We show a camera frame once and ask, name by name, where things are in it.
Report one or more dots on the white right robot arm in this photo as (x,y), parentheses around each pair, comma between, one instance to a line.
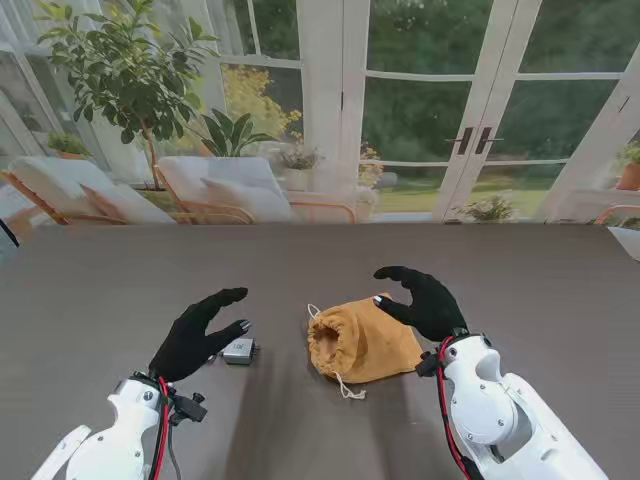
(500,410)

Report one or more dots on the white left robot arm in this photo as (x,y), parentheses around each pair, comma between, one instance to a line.
(120,435)

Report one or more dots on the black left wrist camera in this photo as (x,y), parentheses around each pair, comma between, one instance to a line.
(190,410)

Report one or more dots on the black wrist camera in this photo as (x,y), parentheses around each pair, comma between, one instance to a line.
(190,410)
(427,365)

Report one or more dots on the white object at table edge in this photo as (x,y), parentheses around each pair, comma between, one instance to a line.
(627,242)

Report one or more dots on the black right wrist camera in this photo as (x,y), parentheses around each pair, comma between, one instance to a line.
(427,365)

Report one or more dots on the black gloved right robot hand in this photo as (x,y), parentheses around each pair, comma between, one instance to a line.
(435,310)

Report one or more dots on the silver grey charger head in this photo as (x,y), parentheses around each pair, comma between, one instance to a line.
(239,351)

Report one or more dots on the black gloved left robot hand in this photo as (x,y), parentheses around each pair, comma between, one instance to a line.
(185,340)

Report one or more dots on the printed sunroom backdrop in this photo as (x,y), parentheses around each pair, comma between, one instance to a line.
(420,100)

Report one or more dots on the black object at table edge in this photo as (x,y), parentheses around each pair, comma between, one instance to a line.
(9,234)

